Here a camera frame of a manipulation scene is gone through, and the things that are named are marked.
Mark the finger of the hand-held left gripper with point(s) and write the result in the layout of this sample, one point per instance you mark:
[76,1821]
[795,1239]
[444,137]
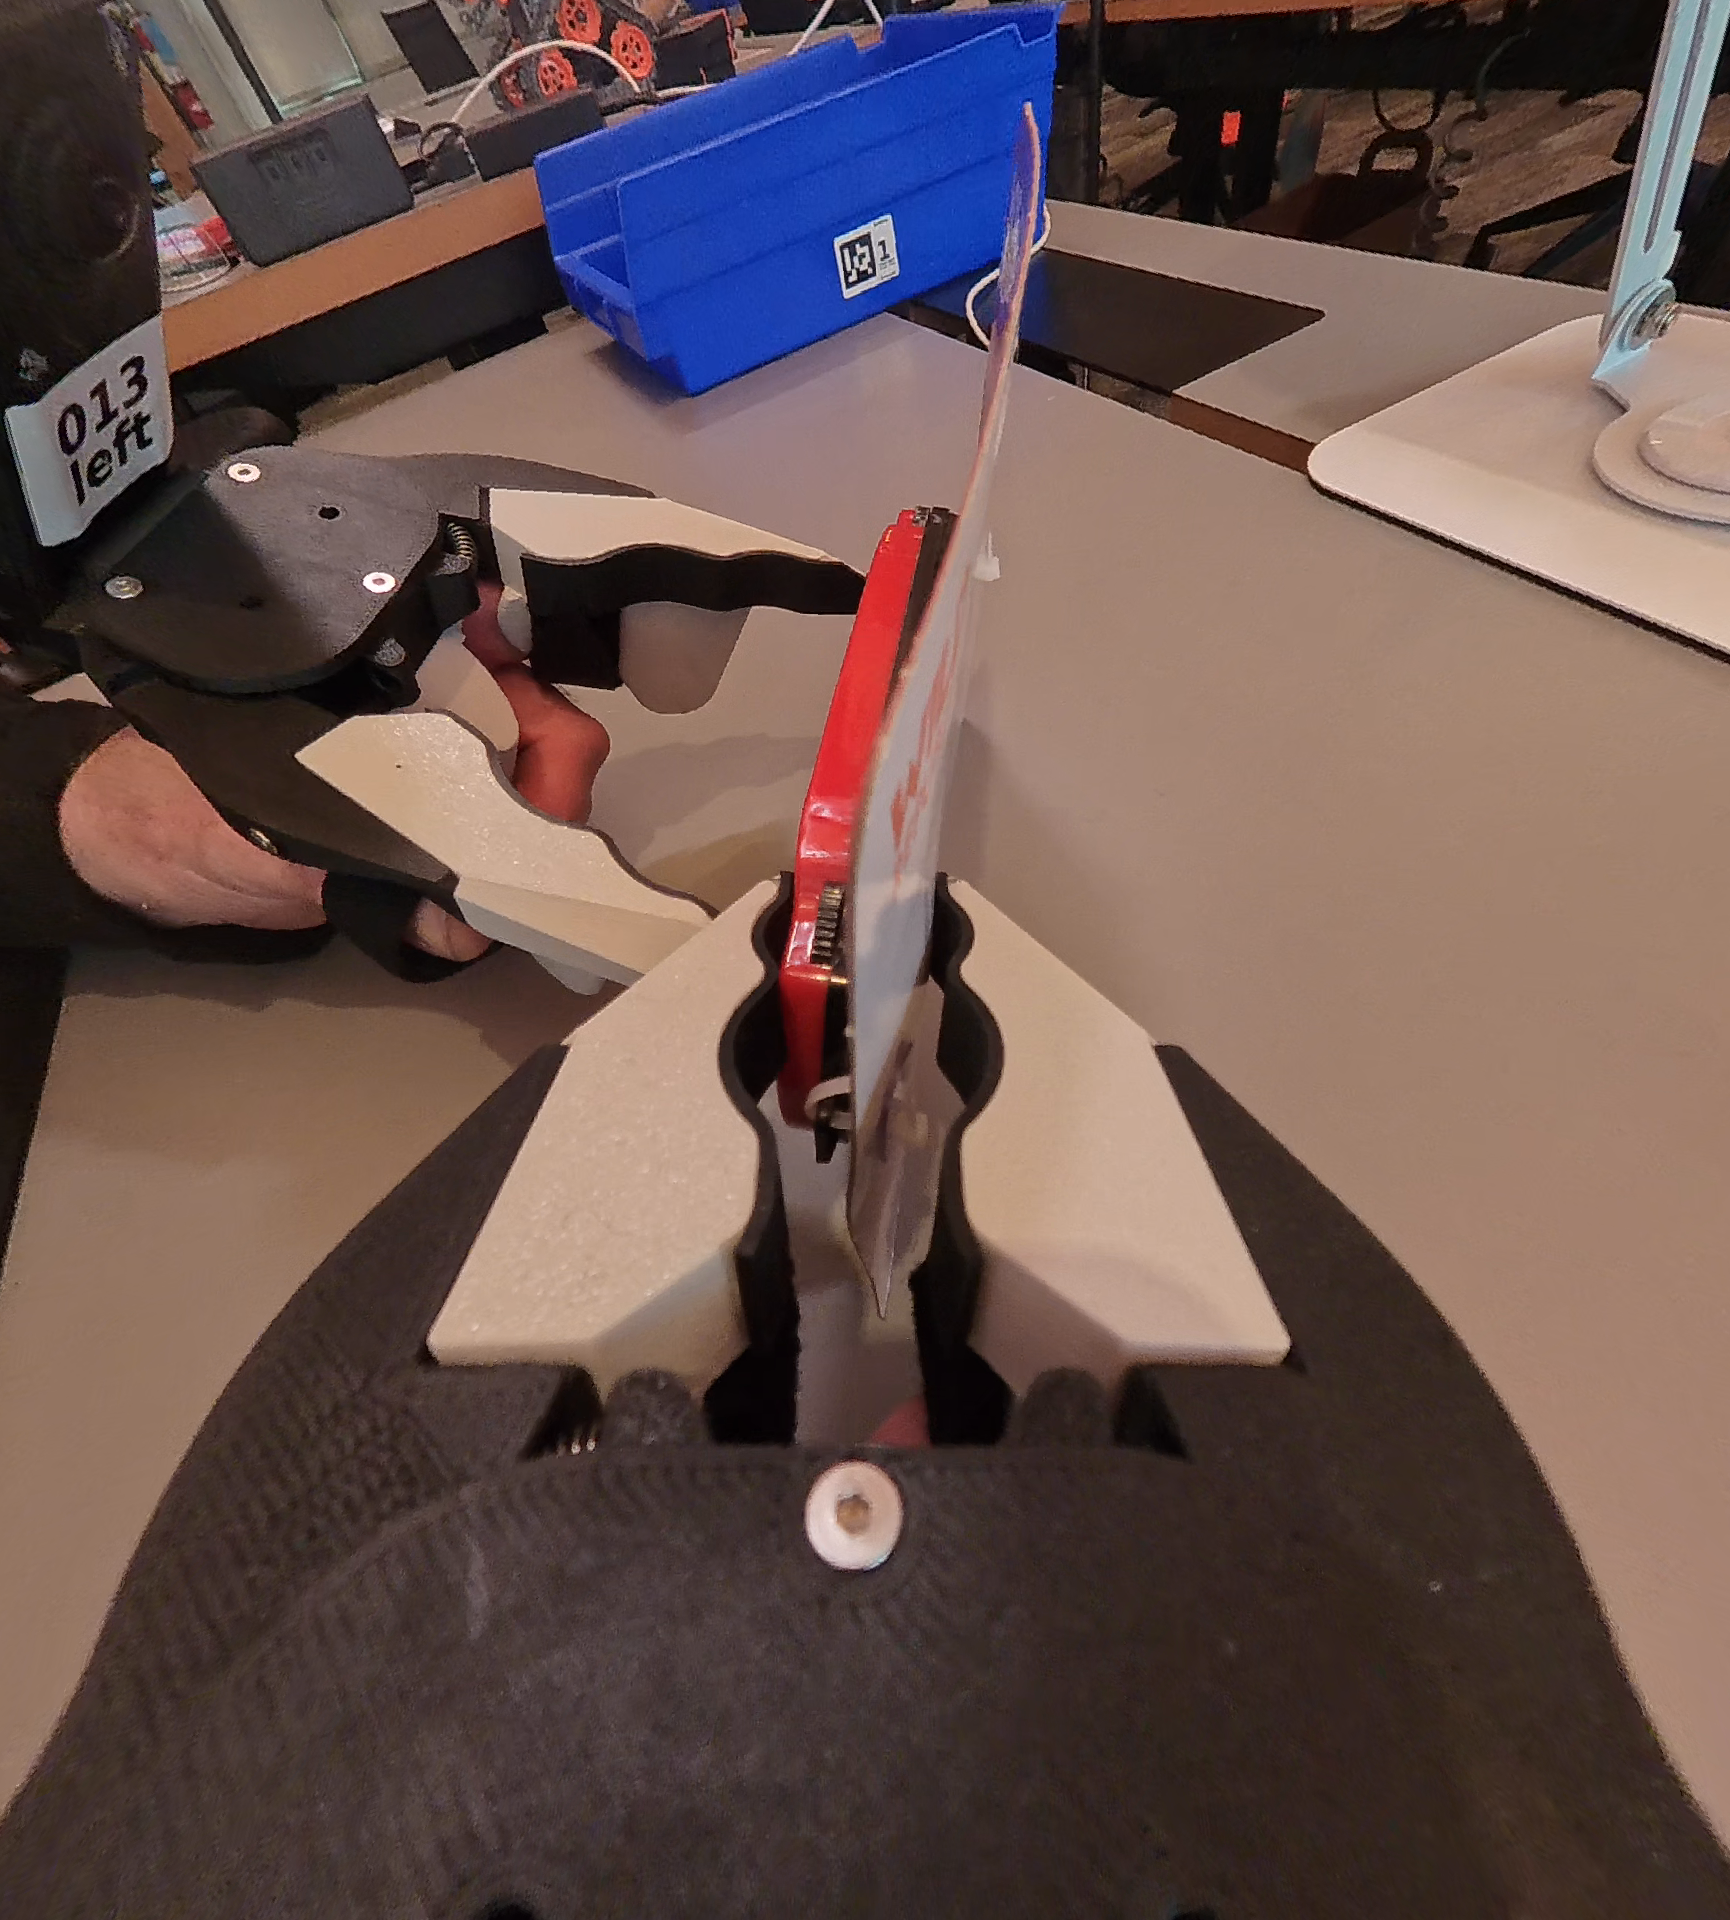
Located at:
[431,794]
[655,529]

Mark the person's left hand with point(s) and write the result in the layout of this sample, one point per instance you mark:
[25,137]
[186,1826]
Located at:
[161,840]

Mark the red handheld toy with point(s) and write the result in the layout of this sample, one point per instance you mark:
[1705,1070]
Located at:
[843,840]

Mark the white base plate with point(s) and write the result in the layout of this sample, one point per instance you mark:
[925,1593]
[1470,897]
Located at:
[1480,451]

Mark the wooden side table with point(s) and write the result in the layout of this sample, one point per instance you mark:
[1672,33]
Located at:
[355,279]

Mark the black flat pad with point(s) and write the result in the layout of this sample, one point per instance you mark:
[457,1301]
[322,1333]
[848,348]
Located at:
[1150,322]

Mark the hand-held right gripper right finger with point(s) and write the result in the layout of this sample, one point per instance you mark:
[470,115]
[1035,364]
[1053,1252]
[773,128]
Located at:
[1120,1200]

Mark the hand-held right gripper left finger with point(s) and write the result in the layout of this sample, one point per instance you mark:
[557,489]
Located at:
[610,1200]

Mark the orange wheeled robot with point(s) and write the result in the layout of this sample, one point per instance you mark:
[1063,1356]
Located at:
[633,48]

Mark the blue plastic bin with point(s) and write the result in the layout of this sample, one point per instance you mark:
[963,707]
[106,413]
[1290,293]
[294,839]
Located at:
[744,225]

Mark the grey storage box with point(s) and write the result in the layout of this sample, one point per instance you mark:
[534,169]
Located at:
[294,180]

